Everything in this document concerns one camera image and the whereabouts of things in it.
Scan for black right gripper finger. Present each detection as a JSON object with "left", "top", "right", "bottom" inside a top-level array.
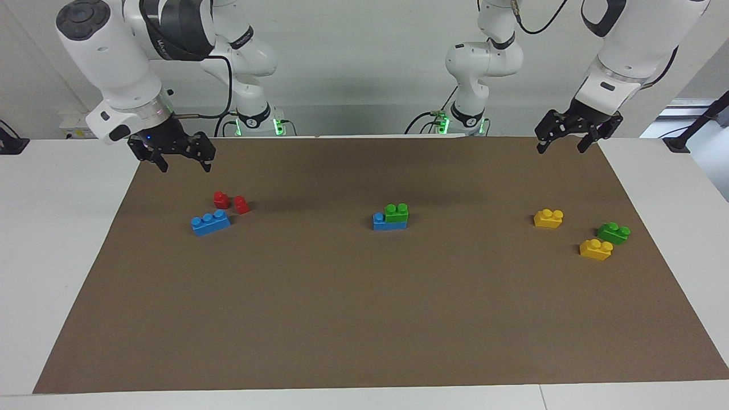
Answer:
[
  {"left": 191, "top": 132, "right": 217, "bottom": 173},
  {"left": 128, "top": 138, "right": 170, "bottom": 174}
]

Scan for black camera stand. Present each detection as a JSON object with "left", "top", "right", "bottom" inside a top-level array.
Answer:
[{"left": 662, "top": 90, "right": 729, "bottom": 153}]

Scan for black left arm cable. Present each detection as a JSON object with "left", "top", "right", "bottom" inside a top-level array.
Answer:
[{"left": 513, "top": 0, "right": 679, "bottom": 91}]

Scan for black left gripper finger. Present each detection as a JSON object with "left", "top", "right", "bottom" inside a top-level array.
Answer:
[
  {"left": 577, "top": 114, "right": 624, "bottom": 153},
  {"left": 534, "top": 110, "right": 564, "bottom": 154}
]

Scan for white power box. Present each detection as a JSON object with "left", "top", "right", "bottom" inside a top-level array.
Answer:
[{"left": 59, "top": 110, "right": 102, "bottom": 140}]

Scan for blue three-stud toy block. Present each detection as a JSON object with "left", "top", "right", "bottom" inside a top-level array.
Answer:
[
  {"left": 190, "top": 209, "right": 232, "bottom": 236},
  {"left": 372, "top": 212, "right": 408, "bottom": 231}
]

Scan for black table clamp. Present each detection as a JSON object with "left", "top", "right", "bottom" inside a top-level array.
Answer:
[{"left": 0, "top": 120, "right": 30, "bottom": 155}]

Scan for yellow two-stud toy block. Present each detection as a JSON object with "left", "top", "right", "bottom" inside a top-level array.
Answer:
[
  {"left": 533, "top": 208, "right": 565, "bottom": 229},
  {"left": 579, "top": 239, "right": 615, "bottom": 261}
]

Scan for black base cable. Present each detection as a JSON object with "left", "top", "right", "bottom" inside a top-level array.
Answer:
[
  {"left": 214, "top": 111, "right": 240, "bottom": 138},
  {"left": 404, "top": 85, "right": 459, "bottom": 136}
]

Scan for brown table mat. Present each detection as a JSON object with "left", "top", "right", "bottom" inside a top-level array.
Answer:
[{"left": 32, "top": 136, "right": 729, "bottom": 395}]

